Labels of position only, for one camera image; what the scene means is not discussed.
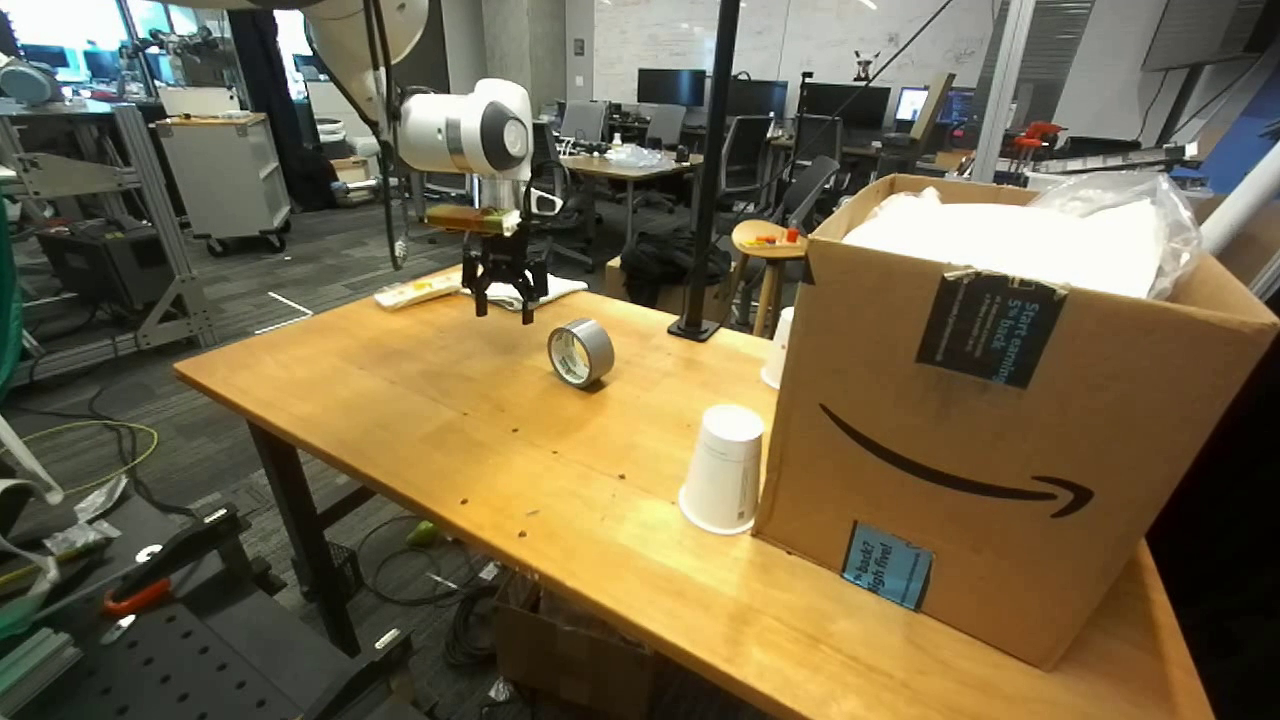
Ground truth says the dark computer monitor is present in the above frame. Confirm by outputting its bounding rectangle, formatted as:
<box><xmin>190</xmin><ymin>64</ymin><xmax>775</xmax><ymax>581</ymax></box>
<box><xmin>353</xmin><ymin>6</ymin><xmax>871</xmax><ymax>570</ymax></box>
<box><xmin>636</xmin><ymin>64</ymin><xmax>712</xmax><ymax>112</ymax></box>
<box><xmin>796</xmin><ymin>80</ymin><xmax>898</xmax><ymax>136</ymax></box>
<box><xmin>726</xmin><ymin>76</ymin><xmax>792</xmax><ymax>119</ymax></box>

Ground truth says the lit computer monitor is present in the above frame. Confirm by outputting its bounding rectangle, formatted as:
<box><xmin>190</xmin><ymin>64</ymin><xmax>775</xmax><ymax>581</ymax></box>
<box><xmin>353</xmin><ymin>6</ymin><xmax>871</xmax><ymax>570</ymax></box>
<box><xmin>893</xmin><ymin>80</ymin><xmax>984</xmax><ymax>136</ymax></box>

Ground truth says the black table leg frame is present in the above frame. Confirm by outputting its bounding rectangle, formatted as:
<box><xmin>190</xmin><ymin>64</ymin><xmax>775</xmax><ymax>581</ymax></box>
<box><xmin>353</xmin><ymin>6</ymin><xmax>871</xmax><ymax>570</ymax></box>
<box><xmin>244</xmin><ymin>419</ymin><xmax>385</xmax><ymax>659</ymax></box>

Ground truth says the round wooden stool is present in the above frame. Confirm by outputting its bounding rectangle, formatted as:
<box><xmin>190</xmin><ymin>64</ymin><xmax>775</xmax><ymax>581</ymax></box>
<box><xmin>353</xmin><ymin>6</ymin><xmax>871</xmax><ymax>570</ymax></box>
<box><xmin>726</xmin><ymin>216</ymin><xmax>811</xmax><ymax>340</ymax></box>

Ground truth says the white wheeled cart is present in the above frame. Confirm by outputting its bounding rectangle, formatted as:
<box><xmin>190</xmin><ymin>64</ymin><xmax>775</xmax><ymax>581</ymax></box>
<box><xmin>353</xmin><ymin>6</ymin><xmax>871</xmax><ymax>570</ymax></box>
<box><xmin>152</xmin><ymin>109</ymin><xmax>298</xmax><ymax>261</ymax></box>

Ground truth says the blue label sticker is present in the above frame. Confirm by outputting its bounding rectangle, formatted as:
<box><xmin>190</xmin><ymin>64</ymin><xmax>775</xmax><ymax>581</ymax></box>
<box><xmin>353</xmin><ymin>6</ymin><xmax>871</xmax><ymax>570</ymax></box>
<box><xmin>842</xmin><ymin>515</ymin><xmax>936</xmax><ymax>618</ymax></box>

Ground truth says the white paper cup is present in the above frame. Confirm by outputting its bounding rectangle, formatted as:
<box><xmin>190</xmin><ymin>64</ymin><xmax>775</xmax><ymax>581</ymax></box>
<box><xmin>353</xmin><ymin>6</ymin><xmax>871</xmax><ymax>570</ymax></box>
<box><xmin>677</xmin><ymin>401</ymin><xmax>772</xmax><ymax>541</ymax></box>
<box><xmin>755</xmin><ymin>304</ymin><xmax>801</xmax><ymax>394</ymax></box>

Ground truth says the orange handled tool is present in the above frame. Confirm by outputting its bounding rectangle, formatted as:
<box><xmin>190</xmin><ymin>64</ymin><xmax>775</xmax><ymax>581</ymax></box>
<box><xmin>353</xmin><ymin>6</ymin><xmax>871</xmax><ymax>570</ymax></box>
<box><xmin>95</xmin><ymin>574</ymin><xmax>180</xmax><ymax>619</ymax></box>

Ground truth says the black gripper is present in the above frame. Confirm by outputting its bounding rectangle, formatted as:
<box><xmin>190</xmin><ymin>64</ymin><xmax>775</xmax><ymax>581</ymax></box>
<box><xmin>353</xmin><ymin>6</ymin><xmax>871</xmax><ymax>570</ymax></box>
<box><xmin>462</xmin><ymin>229</ymin><xmax>557</xmax><ymax>329</ymax></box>

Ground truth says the black vertical pole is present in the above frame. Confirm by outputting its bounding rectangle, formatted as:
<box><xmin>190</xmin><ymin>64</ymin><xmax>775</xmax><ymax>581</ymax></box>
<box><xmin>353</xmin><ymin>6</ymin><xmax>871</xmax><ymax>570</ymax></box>
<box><xmin>665</xmin><ymin>0</ymin><xmax>744</xmax><ymax>345</ymax></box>

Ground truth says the white remote control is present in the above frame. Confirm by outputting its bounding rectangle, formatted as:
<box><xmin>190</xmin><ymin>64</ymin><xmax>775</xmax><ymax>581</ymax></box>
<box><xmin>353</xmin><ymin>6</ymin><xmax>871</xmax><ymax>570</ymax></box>
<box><xmin>374</xmin><ymin>268</ymin><xmax>467</xmax><ymax>318</ymax></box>

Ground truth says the black label sticker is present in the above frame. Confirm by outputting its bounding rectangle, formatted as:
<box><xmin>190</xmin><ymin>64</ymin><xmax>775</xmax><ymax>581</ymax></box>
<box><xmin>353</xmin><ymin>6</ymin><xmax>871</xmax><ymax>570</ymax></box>
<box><xmin>912</xmin><ymin>265</ymin><xmax>1074</xmax><ymax>394</ymax></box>

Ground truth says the brown cardboard shipping box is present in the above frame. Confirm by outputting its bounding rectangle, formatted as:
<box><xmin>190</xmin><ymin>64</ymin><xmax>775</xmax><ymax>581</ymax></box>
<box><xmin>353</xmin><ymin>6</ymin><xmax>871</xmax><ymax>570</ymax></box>
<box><xmin>752</xmin><ymin>170</ymin><xmax>1280</xmax><ymax>672</ymax></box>

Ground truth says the silver structural pillar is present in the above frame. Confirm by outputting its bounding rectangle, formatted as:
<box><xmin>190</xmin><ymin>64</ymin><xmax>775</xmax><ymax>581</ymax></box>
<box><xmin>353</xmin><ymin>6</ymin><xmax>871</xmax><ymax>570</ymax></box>
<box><xmin>966</xmin><ymin>0</ymin><xmax>1045</xmax><ymax>185</ymax></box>

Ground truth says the clear bag of white foam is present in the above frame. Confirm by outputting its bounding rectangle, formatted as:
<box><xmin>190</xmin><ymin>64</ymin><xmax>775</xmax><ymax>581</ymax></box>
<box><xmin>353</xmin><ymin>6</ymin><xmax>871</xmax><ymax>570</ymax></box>
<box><xmin>842</xmin><ymin>164</ymin><xmax>1203</xmax><ymax>304</ymax></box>

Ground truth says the black mesh office chair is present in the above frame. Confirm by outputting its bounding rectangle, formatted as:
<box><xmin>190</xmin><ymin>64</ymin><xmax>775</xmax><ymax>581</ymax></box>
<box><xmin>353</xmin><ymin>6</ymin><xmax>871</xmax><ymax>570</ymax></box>
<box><xmin>527</xmin><ymin>112</ymin><xmax>599</xmax><ymax>278</ymax></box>

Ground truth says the gray metal shelf frame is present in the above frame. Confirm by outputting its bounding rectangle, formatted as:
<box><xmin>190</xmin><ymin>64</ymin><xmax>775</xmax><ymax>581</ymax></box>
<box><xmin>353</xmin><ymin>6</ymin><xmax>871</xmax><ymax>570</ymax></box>
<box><xmin>0</xmin><ymin>101</ymin><xmax>226</xmax><ymax>394</ymax></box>

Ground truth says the white cloth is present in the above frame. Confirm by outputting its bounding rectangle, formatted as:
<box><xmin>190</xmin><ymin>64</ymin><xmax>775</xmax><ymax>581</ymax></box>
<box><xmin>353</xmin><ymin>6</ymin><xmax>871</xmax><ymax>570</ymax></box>
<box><xmin>485</xmin><ymin>261</ymin><xmax>593</xmax><ymax>318</ymax></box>

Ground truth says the gray duct tape roll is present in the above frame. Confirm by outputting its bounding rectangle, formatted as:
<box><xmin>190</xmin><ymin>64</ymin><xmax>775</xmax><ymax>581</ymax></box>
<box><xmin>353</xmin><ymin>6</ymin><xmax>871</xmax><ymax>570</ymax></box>
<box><xmin>546</xmin><ymin>318</ymin><xmax>620</xmax><ymax>398</ymax></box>

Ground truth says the black perforated breadboard plate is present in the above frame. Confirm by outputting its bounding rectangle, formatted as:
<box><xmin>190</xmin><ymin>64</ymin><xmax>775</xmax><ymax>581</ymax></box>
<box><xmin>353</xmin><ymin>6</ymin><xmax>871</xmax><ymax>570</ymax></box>
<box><xmin>20</xmin><ymin>586</ymin><xmax>413</xmax><ymax>720</ymax></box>

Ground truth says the white slanted tube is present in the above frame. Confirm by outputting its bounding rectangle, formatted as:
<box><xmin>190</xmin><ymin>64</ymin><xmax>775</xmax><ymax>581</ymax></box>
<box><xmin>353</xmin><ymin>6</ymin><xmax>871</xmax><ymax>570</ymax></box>
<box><xmin>1196</xmin><ymin>136</ymin><xmax>1280</xmax><ymax>255</ymax></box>

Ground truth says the brown cardboard box under table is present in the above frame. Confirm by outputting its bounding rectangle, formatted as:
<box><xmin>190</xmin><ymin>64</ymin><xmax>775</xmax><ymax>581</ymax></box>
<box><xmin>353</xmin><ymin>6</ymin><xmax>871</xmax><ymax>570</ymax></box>
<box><xmin>492</xmin><ymin>601</ymin><xmax>671</xmax><ymax>720</ymax></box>

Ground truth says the wooden office desk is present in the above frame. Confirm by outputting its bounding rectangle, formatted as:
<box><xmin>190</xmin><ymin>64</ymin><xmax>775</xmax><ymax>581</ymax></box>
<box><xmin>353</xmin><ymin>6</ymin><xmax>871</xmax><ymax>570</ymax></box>
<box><xmin>557</xmin><ymin>136</ymin><xmax>710</xmax><ymax>252</ymax></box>

